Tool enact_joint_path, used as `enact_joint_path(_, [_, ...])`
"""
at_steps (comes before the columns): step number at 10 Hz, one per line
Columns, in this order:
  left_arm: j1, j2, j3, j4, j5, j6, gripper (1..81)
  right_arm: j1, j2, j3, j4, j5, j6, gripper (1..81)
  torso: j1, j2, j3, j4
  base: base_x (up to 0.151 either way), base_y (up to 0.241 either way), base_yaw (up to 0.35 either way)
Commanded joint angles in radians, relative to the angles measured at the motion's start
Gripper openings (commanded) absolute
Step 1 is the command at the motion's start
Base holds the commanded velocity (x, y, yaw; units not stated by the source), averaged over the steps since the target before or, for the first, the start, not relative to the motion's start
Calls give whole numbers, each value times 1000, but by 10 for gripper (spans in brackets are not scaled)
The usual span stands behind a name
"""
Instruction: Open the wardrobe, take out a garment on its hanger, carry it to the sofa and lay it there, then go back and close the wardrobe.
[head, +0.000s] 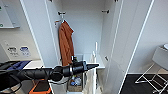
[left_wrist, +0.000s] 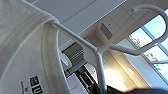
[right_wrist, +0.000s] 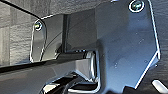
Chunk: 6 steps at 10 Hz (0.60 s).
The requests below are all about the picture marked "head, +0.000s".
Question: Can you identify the orange hooded sweater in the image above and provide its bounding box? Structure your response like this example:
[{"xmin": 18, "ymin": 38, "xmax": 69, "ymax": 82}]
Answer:
[{"xmin": 58, "ymin": 21, "xmax": 76, "ymax": 68}]

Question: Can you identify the white wardrobe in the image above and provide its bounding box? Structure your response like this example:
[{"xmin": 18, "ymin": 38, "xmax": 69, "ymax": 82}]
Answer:
[{"xmin": 19, "ymin": 0, "xmax": 156, "ymax": 94}]

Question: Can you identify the white sticker with orange strip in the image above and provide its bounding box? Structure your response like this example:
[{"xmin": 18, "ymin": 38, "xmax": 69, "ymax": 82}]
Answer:
[{"xmin": 54, "ymin": 19, "xmax": 61, "ymax": 28}]

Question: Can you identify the orange folding stand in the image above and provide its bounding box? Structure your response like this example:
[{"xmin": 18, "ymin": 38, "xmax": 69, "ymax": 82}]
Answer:
[{"xmin": 28, "ymin": 79, "xmax": 53, "ymax": 94}]

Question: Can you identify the black wardrobe hook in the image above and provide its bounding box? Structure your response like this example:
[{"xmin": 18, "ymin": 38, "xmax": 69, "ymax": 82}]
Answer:
[
  {"xmin": 101, "ymin": 9, "xmax": 111, "ymax": 14},
  {"xmin": 57, "ymin": 11, "xmax": 67, "ymax": 18}
]

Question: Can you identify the white wall sign blue header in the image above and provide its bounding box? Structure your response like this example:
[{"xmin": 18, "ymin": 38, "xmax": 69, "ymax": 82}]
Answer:
[{"xmin": 19, "ymin": 45, "xmax": 31, "ymax": 58}]

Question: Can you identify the white wall sign dark header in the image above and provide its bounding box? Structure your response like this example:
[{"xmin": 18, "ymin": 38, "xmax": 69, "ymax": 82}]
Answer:
[{"xmin": 6, "ymin": 44, "xmax": 18, "ymax": 58}]

